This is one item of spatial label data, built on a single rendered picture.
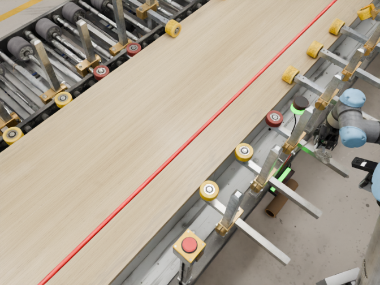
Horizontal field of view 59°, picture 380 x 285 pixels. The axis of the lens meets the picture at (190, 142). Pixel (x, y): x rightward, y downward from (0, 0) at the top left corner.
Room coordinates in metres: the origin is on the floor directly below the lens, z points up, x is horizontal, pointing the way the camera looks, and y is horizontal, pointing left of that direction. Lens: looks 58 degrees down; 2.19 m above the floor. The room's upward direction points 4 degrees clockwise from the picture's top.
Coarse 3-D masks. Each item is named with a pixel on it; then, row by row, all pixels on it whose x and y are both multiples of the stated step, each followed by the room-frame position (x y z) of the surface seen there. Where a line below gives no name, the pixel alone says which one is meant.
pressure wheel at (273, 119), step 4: (272, 112) 1.00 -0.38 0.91; (276, 112) 1.01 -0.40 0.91; (268, 116) 0.97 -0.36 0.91; (272, 116) 0.98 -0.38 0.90; (276, 116) 0.97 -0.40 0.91; (280, 116) 0.98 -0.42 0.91; (268, 120) 0.95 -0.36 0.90; (272, 120) 0.95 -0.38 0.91; (276, 120) 0.96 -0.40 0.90; (280, 120) 0.96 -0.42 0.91; (268, 124) 0.95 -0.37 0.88; (272, 124) 0.94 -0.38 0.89; (276, 124) 0.94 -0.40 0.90; (280, 124) 0.96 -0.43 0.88
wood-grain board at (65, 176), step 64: (256, 0) 1.87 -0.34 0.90; (320, 0) 1.92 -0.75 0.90; (128, 64) 1.25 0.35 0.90; (192, 64) 1.28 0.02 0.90; (256, 64) 1.32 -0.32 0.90; (64, 128) 0.82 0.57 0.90; (128, 128) 0.85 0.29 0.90; (192, 128) 0.88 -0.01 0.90; (0, 192) 0.50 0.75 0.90; (64, 192) 0.52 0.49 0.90; (128, 192) 0.54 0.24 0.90; (192, 192) 0.56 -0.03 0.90; (0, 256) 0.25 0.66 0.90; (64, 256) 0.27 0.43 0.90; (128, 256) 0.29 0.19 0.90
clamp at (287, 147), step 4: (304, 132) 0.92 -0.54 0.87; (300, 136) 0.90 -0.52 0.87; (300, 140) 0.88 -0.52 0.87; (284, 144) 0.86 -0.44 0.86; (288, 144) 0.85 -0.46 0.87; (296, 144) 0.85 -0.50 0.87; (284, 148) 0.84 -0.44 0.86; (288, 148) 0.83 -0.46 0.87; (292, 148) 0.83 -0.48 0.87; (288, 152) 0.82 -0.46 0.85
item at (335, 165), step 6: (282, 126) 0.96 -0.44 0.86; (282, 132) 0.92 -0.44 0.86; (288, 132) 0.92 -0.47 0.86; (300, 144) 0.86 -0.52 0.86; (306, 144) 0.86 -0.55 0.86; (306, 150) 0.84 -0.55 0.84; (312, 150) 0.83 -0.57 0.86; (330, 162) 0.78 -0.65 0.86; (336, 162) 0.78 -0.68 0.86; (330, 168) 0.76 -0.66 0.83; (336, 168) 0.75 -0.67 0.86; (342, 168) 0.75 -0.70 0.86; (342, 174) 0.73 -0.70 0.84
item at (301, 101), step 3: (300, 96) 0.92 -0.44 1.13; (297, 99) 0.90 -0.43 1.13; (300, 99) 0.91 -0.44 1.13; (303, 99) 0.91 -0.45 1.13; (297, 102) 0.89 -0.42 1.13; (300, 102) 0.89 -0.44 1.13; (303, 102) 0.89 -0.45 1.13; (306, 102) 0.89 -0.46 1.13; (300, 105) 0.87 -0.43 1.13; (303, 105) 0.87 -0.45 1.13; (306, 105) 0.88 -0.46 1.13; (294, 114) 0.89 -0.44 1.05; (300, 114) 0.87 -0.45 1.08; (300, 117) 0.86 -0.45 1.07; (294, 126) 0.88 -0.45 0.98; (291, 132) 0.87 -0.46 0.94
